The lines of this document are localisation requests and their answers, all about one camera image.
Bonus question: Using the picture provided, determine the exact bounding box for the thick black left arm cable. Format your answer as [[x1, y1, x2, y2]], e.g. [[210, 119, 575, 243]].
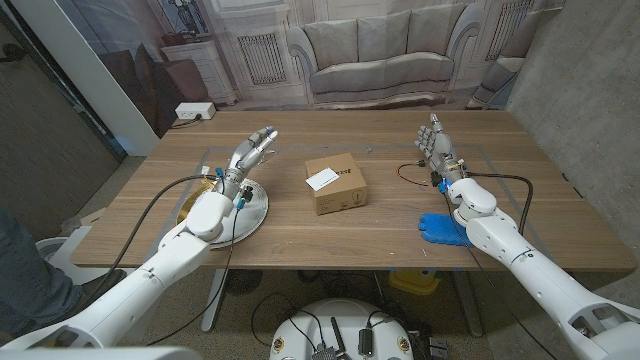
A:
[[92, 173, 221, 299]]

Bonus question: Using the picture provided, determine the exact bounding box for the blue ice pack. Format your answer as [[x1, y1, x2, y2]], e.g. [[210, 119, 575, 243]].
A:
[[418, 212, 474, 247]]

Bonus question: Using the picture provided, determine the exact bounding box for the grey metal floor box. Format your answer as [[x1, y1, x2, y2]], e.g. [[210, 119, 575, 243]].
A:
[[428, 337, 451, 360]]

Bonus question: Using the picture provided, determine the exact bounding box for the black round floor object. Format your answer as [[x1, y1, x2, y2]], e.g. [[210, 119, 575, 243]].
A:
[[224, 269, 264, 296]]

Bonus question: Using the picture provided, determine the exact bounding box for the white table leg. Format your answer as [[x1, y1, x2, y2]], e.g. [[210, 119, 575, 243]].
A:
[[452, 269, 485, 339], [200, 268, 230, 334]]

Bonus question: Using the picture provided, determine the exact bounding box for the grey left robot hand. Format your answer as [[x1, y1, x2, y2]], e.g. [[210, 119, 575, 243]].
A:
[[215, 126, 279, 199]]

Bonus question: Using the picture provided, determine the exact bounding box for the brown cardboard packing box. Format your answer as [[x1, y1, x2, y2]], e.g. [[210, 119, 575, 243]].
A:
[[304, 152, 369, 217]]

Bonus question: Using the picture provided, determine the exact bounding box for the red black wire with connector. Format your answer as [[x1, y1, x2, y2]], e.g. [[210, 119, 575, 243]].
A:
[[396, 159, 431, 188]]

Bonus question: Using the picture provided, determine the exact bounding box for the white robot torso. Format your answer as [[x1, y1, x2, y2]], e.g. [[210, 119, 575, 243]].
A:
[[269, 298, 415, 360]]

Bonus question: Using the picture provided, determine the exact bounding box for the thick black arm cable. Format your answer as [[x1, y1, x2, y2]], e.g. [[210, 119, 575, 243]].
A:
[[92, 173, 221, 299], [464, 171, 534, 236]]

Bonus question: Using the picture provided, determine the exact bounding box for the dark shoe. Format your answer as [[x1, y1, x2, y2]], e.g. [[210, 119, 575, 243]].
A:
[[74, 268, 127, 301]]

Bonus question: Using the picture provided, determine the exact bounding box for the white card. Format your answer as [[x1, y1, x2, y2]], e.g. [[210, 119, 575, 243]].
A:
[[305, 167, 341, 192]]

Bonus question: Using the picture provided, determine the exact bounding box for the white power strip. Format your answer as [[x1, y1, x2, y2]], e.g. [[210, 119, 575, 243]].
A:
[[174, 101, 217, 121]]

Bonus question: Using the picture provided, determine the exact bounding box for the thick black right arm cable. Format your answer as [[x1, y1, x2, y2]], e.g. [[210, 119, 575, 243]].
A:
[[464, 171, 534, 236]]

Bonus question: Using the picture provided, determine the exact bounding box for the yellow object under table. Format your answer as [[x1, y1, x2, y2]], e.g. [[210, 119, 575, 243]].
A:
[[388, 268, 442, 296]]

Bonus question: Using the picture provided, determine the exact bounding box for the person leg in jeans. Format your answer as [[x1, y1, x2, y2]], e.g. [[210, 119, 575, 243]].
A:
[[0, 204, 84, 341]]

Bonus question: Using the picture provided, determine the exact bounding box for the black door handle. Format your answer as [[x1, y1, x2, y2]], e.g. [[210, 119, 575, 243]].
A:
[[0, 43, 27, 64]]

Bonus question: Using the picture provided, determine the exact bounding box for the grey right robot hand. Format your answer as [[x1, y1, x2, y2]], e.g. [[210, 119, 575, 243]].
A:
[[414, 112, 466, 187]]

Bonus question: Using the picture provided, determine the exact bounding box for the printed living room backdrop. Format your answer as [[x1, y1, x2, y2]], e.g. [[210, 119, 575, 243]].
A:
[[54, 0, 566, 141]]

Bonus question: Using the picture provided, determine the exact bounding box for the white paper plate gold rim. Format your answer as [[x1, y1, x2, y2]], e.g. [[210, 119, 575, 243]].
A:
[[175, 178, 270, 250]]

